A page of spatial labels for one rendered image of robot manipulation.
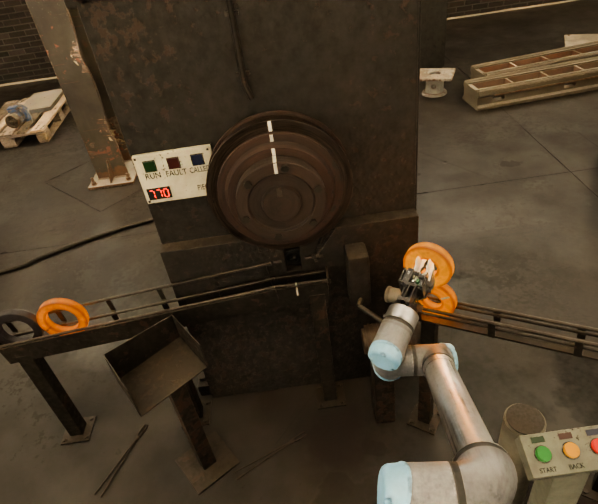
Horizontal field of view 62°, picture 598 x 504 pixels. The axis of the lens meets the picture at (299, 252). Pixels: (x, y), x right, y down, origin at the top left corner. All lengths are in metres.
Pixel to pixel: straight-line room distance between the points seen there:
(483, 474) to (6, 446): 2.23
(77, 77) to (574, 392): 3.82
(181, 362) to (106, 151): 2.95
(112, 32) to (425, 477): 1.38
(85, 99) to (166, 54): 2.80
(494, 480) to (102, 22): 1.48
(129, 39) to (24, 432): 1.88
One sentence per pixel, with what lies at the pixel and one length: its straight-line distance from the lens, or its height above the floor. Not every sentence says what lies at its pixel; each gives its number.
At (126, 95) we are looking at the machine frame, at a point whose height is 1.43.
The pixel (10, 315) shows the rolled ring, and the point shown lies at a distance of 2.16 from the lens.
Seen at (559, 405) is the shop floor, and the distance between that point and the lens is 2.46.
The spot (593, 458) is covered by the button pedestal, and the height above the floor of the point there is 0.59.
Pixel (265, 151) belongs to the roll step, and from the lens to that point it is 1.50.
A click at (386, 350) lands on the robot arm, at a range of 1.36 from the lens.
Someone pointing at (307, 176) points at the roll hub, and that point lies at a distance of 1.49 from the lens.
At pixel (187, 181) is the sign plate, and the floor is 1.12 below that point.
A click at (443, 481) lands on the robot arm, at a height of 1.04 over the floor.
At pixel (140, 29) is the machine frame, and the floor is 1.61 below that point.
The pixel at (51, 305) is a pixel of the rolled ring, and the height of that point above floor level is 0.76.
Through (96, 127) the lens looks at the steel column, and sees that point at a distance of 4.46.
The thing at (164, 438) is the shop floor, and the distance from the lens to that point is 2.43.
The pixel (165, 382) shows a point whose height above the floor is 0.60.
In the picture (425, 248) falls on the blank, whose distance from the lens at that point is 1.53.
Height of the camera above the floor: 1.91
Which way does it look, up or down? 37 degrees down
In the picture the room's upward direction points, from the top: 9 degrees counter-clockwise
